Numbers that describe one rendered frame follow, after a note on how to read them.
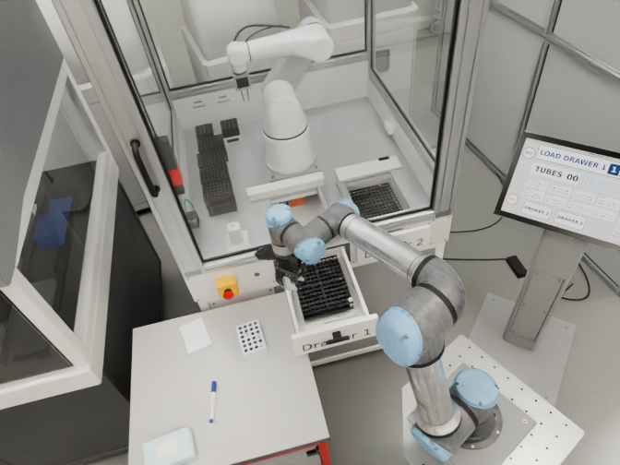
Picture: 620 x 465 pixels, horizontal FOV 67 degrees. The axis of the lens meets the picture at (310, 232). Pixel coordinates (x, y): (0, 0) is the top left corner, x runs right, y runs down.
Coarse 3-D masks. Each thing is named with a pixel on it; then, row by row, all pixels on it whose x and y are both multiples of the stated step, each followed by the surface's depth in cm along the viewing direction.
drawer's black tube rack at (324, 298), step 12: (312, 264) 174; (324, 264) 178; (336, 264) 173; (312, 276) 170; (324, 276) 174; (336, 276) 169; (300, 288) 167; (312, 288) 167; (324, 288) 166; (336, 288) 166; (348, 288) 165; (300, 300) 168; (312, 300) 163; (324, 300) 163; (336, 300) 166; (324, 312) 163; (336, 312) 163
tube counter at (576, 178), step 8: (568, 176) 162; (576, 176) 161; (584, 176) 160; (592, 176) 159; (576, 184) 161; (584, 184) 160; (592, 184) 159; (600, 184) 158; (608, 184) 157; (616, 184) 156; (608, 192) 157; (616, 192) 156
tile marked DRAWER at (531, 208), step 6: (528, 204) 169; (534, 204) 168; (540, 204) 167; (522, 210) 170; (528, 210) 169; (534, 210) 168; (540, 210) 167; (546, 210) 166; (552, 210) 165; (534, 216) 168; (540, 216) 167; (546, 216) 166
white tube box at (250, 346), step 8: (256, 320) 172; (240, 328) 172; (248, 328) 170; (256, 328) 172; (240, 336) 168; (256, 336) 167; (240, 344) 166; (248, 344) 166; (256, 344) 165; (264, 344) 165; (248, 352) 163; (256, 352) 164; (264, 352) 166
